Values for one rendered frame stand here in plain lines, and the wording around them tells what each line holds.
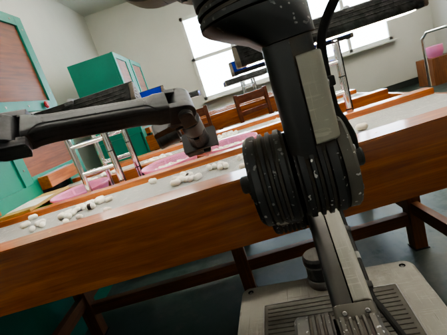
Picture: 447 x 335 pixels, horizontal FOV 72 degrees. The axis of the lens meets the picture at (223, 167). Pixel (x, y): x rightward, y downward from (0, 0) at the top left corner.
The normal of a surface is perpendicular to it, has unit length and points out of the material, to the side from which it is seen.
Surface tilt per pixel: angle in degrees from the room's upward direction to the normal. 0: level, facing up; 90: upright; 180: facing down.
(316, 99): 90
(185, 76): 90
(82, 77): 90
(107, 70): 90
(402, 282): 0
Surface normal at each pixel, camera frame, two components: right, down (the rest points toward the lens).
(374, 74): 0.04, 0.23
